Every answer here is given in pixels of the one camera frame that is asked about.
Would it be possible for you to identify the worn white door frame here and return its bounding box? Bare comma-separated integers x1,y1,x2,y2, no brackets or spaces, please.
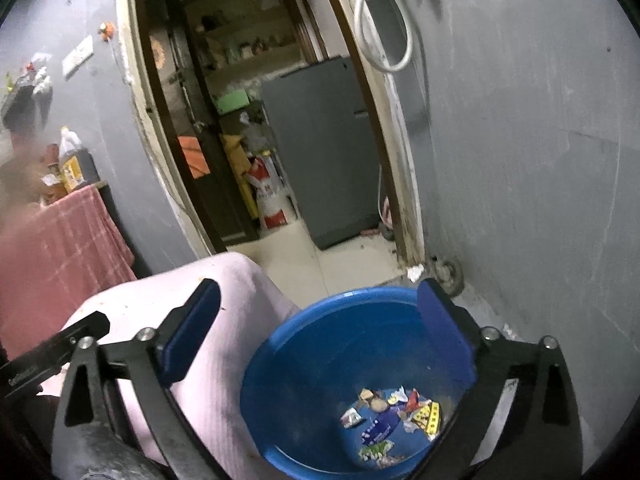
115,0,426,268

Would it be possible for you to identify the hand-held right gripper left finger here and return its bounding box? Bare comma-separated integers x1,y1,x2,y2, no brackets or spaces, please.
50,277,222,480

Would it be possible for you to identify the white hose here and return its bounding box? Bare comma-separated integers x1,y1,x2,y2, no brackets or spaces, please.
340,0,416,73

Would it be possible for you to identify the white wall switch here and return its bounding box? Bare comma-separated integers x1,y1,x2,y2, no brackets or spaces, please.
75,35,96,66

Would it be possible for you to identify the white crumpled plastic bag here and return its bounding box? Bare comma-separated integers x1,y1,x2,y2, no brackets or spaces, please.
27,52,53,96

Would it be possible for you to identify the wooden storage shelf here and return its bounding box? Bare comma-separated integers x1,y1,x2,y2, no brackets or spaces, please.
182,0,328,96

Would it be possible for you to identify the grey wheel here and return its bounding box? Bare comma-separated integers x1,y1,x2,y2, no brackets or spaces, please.
430,257,463,293

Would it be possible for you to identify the large cooking oil jug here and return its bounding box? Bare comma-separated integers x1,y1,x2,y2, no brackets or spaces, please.
57,127,88,191

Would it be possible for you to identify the green box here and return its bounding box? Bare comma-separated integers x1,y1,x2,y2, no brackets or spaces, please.
216,89,251,115

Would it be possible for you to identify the yellow bag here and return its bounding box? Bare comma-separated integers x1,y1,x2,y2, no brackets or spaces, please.
220,132,256,218

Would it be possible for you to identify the blue plastic basin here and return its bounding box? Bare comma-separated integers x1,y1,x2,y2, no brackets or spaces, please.
240,286,481,478

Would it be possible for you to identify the pile of mixed wrappers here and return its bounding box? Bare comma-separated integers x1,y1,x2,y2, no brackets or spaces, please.
340,385,443,466

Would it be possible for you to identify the orange cloth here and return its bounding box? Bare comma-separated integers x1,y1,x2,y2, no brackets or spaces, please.
177,135,211,178

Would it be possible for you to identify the pink ribbed blanket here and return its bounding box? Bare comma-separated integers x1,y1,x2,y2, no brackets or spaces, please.
37,251,301,480

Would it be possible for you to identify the dark wooden door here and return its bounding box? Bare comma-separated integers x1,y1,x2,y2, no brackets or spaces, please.
142,0,261,246

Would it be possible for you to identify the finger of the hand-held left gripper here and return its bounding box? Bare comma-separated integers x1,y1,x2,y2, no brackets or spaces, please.
47,311,111,357

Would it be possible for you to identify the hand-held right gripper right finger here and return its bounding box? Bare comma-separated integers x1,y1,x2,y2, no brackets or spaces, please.
416,277,583,480

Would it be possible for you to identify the clear crumpled plastic bag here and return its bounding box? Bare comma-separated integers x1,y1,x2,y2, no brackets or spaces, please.
239,110,271,156

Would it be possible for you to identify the red and white sack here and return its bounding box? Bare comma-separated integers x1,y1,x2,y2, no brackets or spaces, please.
247,155,293,231

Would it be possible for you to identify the grey refrigerator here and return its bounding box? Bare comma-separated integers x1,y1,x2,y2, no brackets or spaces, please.
260,55,383,251

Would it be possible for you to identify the red plaid cloth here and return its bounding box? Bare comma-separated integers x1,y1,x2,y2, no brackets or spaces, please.
0,184,136,361

